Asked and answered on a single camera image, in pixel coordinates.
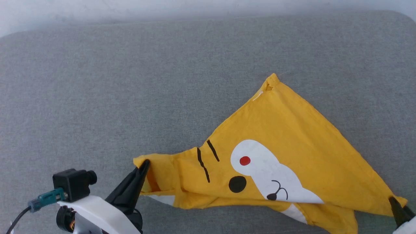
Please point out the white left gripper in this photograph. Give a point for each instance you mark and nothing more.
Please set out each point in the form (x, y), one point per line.
(100, 214)

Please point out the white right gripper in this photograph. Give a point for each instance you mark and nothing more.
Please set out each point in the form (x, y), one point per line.
(408, 227)

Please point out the yellow cartoon face shirt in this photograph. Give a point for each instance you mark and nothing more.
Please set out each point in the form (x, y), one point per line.
(292, 136)

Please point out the grey fabric sofa cushion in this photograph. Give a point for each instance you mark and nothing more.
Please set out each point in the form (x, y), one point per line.
(130, 81)

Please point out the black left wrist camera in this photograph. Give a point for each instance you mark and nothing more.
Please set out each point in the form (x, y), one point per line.
(73, 183)

